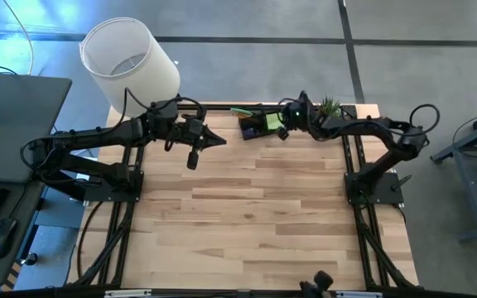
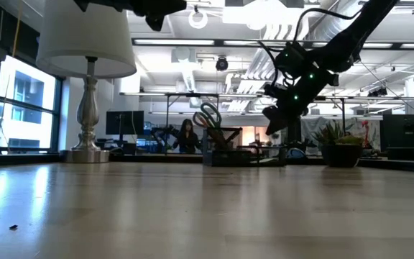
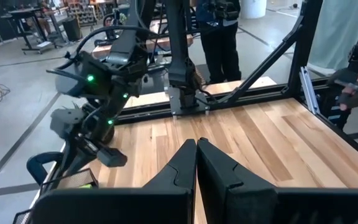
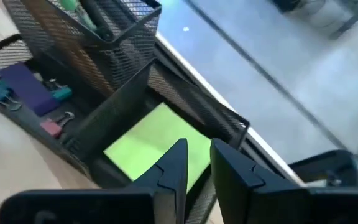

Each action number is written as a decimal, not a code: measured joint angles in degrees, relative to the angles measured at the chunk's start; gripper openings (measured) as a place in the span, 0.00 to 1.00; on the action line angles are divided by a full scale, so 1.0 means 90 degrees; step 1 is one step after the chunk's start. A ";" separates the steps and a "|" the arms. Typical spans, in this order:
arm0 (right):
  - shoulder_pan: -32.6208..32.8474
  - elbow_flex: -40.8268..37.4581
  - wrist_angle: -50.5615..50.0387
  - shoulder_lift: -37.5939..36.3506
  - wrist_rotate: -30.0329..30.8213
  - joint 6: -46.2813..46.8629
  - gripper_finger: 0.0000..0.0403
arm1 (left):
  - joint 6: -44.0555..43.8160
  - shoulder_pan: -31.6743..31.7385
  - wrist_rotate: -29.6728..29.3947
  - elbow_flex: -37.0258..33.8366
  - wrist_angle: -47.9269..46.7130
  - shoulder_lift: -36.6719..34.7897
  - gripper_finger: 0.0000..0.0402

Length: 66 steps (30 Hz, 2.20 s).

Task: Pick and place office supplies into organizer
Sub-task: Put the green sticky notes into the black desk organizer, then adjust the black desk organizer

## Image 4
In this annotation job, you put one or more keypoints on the black pen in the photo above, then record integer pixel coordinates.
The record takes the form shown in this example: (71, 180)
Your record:
(101, 28)

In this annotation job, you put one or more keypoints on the green sticky note pad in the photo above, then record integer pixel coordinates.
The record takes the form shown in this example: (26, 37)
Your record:
(154, 137)

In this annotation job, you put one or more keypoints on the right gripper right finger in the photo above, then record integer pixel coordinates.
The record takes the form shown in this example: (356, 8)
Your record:
(244, 196)

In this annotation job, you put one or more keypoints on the purple eraser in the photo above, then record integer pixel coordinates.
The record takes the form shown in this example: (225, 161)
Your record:
(30, 88)

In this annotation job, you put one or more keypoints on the teal binder clip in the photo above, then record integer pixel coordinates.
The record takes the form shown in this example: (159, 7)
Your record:
(62, 93)

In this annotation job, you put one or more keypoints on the pink binder clip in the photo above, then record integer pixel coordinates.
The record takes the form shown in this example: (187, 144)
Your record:
(51, 127)

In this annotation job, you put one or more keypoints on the black mesh desk organizer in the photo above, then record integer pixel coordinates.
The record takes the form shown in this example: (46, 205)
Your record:
(120, 102)

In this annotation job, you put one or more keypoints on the black table clamp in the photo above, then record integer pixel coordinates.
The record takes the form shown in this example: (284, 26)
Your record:
(322, 165)

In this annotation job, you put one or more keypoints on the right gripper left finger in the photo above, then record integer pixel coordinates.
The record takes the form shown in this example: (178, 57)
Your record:
(166, 199)

